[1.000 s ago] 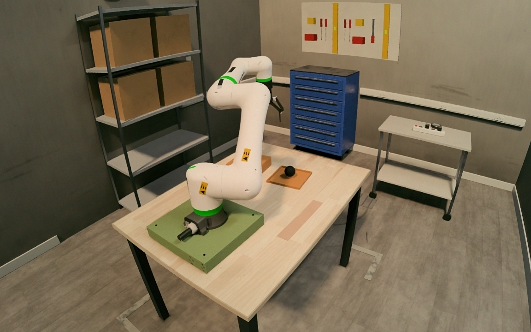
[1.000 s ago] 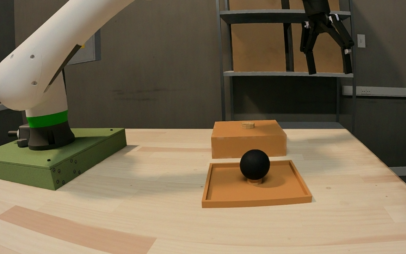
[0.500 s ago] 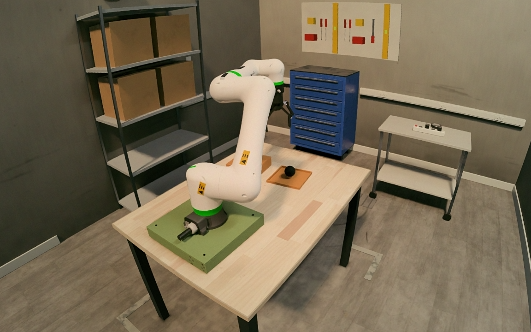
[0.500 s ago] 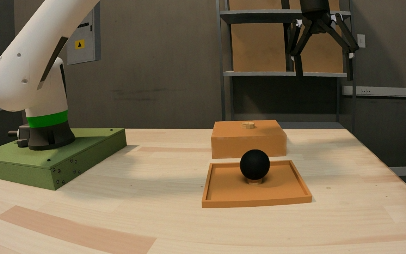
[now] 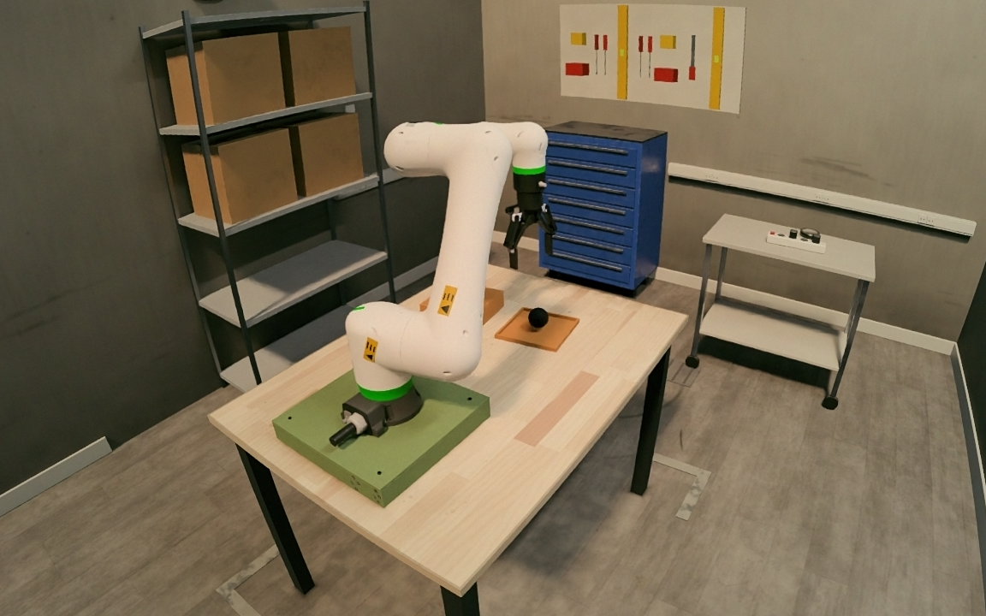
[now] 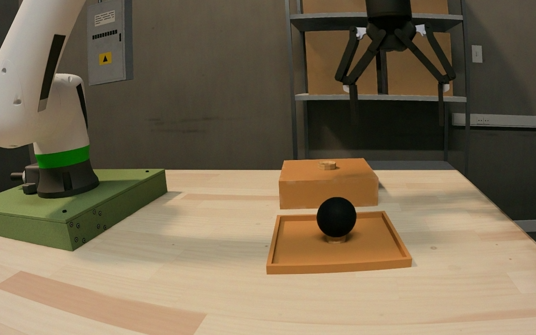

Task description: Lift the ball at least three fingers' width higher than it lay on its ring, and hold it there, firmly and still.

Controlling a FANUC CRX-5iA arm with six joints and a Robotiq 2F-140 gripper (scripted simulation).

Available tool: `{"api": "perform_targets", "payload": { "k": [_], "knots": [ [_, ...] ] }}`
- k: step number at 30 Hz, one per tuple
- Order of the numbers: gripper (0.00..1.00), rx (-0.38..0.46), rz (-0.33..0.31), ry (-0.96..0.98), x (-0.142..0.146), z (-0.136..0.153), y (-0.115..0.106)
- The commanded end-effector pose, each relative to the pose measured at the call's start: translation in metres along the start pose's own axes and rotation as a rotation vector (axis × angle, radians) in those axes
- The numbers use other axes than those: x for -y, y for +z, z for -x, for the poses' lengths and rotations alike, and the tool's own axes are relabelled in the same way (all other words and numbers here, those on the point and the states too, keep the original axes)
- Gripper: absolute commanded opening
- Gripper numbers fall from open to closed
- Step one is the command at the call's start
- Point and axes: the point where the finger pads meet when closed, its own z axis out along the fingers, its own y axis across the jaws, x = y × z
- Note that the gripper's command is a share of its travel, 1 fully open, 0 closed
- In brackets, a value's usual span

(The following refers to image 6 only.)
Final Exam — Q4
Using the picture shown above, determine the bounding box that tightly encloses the black ball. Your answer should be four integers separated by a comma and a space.
316, 197, 357, 237

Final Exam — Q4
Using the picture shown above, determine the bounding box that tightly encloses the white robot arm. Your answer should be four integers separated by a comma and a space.
0, 0, 99, 199

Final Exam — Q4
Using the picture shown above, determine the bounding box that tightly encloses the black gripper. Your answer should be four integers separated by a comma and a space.
334, 0, 456, 127

